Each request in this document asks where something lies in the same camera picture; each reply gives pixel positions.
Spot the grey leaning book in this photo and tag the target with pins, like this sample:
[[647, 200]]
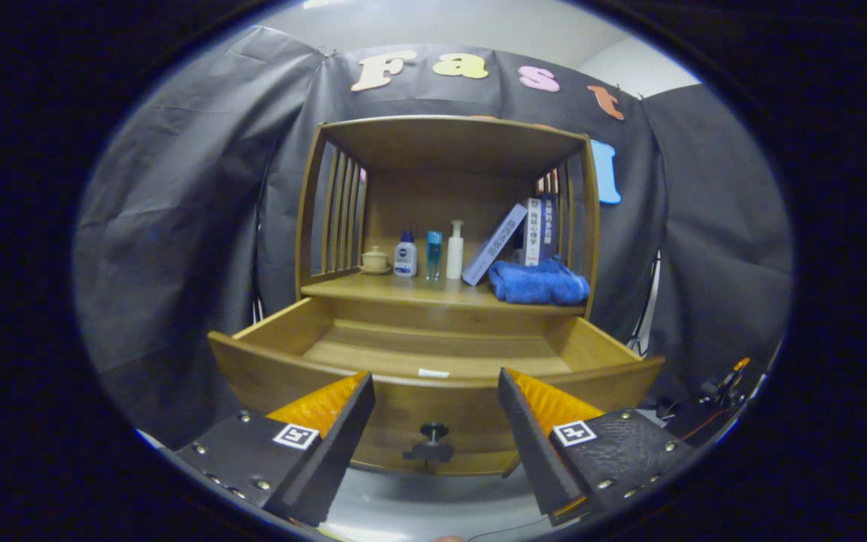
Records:
[[494, 246]]

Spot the black drawer knob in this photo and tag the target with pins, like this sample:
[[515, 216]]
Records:
[[431, 446]]

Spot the beige lidded teacup with saucer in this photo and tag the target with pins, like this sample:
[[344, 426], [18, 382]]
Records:
[[374, 260]]

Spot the white pump bottle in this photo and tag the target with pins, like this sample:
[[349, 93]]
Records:
[[454, 256]]

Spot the white spine book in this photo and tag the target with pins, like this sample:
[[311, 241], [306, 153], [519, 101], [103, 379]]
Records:
[[531, 233]]

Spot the wooden countertop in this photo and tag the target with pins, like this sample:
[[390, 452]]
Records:
[[403, 288]]

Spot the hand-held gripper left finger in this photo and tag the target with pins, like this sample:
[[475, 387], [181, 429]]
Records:
[[339, 444]]

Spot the white lotion bottle blue cap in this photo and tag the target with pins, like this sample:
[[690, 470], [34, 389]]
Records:
[[405, 257]]

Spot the wooden drawer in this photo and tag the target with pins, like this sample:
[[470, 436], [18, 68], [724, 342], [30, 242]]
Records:
[[433, 399]]

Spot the wooden cabinet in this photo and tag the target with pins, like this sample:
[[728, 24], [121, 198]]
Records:
[[433, 203]]

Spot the dark blue book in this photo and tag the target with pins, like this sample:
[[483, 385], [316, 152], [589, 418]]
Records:
[[549, 226]]

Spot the teal glass bottle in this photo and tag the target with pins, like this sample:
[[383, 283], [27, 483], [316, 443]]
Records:
[[433, 256]]

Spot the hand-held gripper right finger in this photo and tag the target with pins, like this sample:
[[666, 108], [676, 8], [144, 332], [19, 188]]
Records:
[[531, 444]]

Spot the black device with orange part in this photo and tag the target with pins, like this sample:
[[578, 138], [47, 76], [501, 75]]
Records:
[[719, 391]]

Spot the blue towel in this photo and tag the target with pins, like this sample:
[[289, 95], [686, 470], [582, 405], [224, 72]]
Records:
[[539, 284]]

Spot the black backdrop cloth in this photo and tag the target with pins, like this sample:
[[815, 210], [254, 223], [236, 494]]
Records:
[[177, 226]]

